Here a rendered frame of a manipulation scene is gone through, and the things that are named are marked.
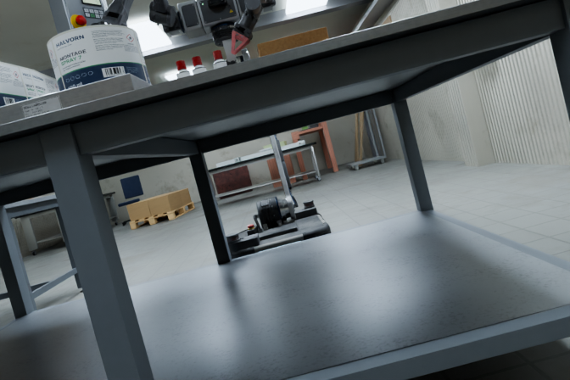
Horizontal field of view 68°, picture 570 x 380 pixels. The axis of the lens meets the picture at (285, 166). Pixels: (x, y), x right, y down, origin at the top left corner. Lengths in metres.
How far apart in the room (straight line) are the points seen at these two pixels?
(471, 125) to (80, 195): 4.23
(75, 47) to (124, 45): 0.10
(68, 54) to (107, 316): 0.55
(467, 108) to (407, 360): 3.98
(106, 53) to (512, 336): 1.00
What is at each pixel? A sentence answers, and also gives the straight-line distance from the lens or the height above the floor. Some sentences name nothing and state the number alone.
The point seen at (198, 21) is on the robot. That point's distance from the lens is 2.31.
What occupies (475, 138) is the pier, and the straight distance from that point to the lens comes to 4.74.
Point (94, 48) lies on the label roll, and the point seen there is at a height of 0.97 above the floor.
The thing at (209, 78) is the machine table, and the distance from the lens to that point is 0.76.
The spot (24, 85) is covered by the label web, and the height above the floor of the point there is 1.01.
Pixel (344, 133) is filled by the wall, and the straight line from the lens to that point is 10.41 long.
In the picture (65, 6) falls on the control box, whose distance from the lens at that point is 1.86.
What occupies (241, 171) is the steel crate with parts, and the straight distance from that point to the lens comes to 9.14.
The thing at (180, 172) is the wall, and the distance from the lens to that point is 10.50.
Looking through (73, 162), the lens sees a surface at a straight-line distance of 0.86.
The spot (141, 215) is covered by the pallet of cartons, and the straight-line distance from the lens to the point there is 7.92.
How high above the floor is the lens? 0.66
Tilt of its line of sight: 2 degrees down
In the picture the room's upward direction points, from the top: 15 degrees counter-clockwise
